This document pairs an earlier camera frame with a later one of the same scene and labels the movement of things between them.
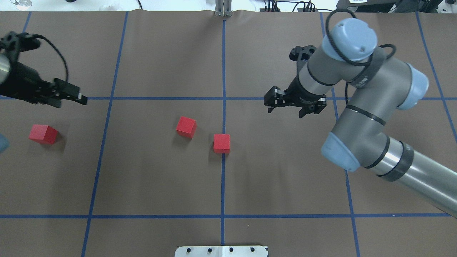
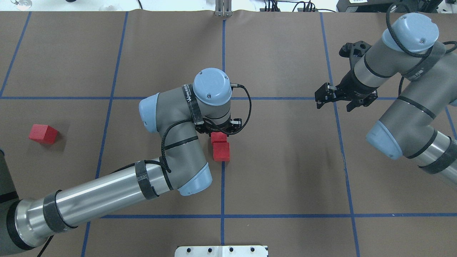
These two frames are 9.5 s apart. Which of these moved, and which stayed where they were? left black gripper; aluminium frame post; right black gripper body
Moved: right black gripper body; left black gripper
Stayed: aluminium frame post
